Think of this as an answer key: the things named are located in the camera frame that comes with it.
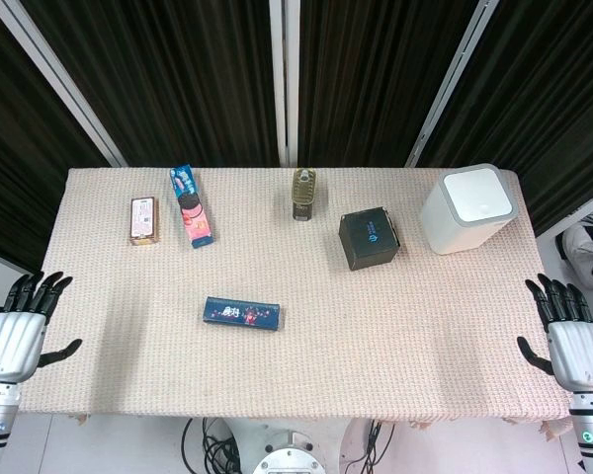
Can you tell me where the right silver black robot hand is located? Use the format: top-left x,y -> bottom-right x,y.
516,273 -> 593,394

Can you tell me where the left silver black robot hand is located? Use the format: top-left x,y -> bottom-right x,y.
0,270 -> 84,385

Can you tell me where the beige woven tablecloth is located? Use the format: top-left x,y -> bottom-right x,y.
17,167 -> 575,427

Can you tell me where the dark pleated curtain panel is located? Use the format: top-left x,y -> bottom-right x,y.
297,0 -> 481,168
22,0 -> 284,168
0,0 -> 113,274
417,0 -> 593,237

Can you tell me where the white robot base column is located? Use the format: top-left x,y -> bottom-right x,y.
220,417 -> 363,474

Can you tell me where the black cube cardboard box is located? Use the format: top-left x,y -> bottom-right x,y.
338,206 -> 402,273

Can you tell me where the blue pink snack packet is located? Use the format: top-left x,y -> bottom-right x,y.
169,165 -> 217,250

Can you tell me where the white square trash bin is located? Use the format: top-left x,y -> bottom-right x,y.
419,162 -> 518,257

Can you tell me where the black floor cable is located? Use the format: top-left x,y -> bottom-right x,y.
200,418 -> 246,474
180,418 -> 200,474
346,419 -> 397,474

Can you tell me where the dark blue box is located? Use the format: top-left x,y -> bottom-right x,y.
202,295 -> 284,332

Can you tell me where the small brown pink box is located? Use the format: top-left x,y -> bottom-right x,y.
128,196 -> 161,247

